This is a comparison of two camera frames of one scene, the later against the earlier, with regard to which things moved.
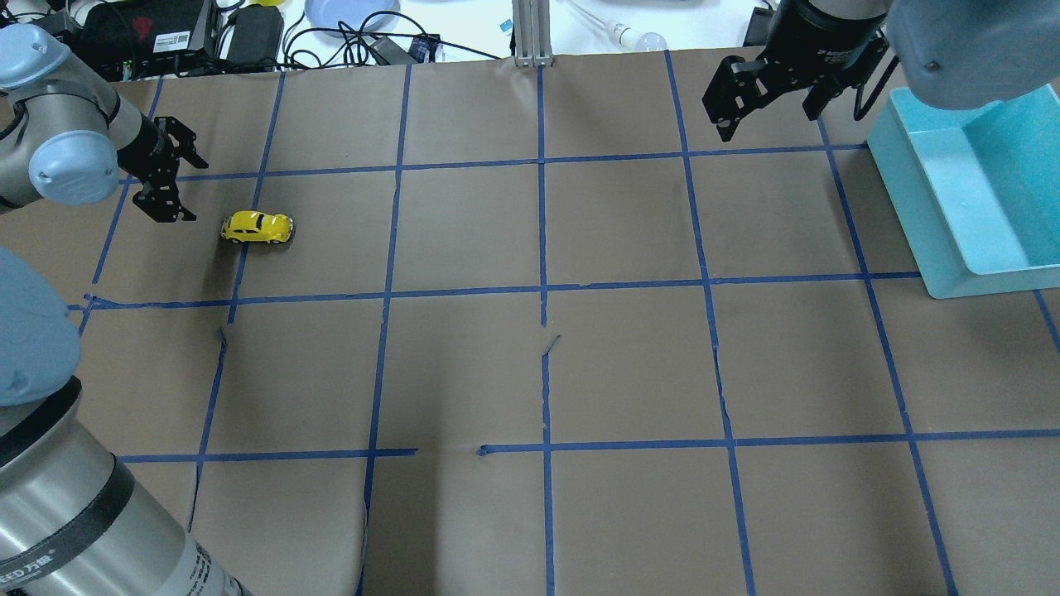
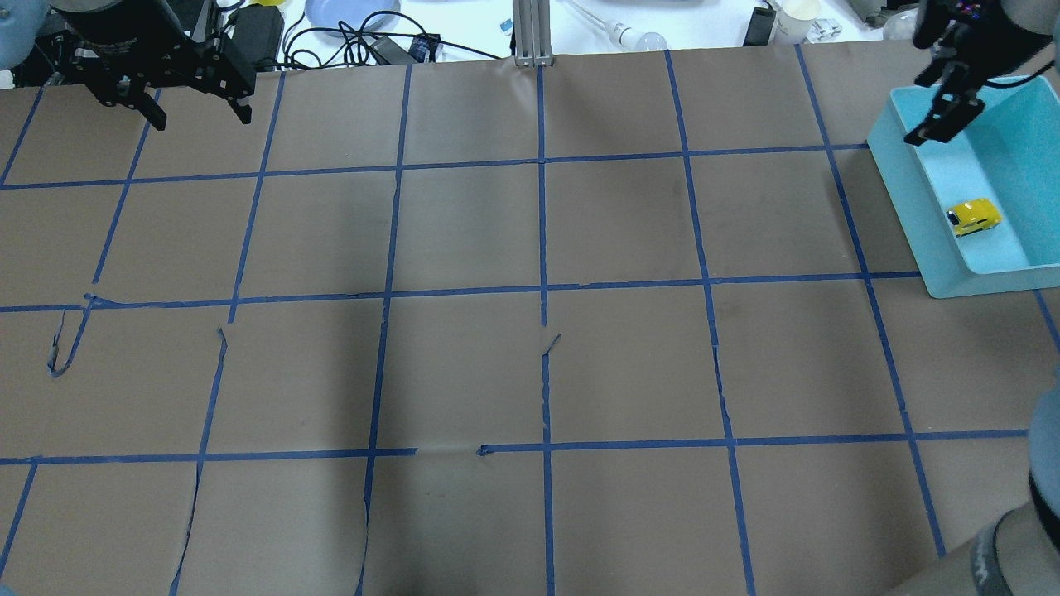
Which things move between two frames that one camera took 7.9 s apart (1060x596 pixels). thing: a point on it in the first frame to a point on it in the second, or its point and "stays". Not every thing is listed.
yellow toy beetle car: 252,226 to 973,215
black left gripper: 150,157 to 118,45
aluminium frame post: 532,33 stays
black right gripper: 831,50 to 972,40
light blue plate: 348,18 stays
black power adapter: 256,37 stays
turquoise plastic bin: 976,190 stays
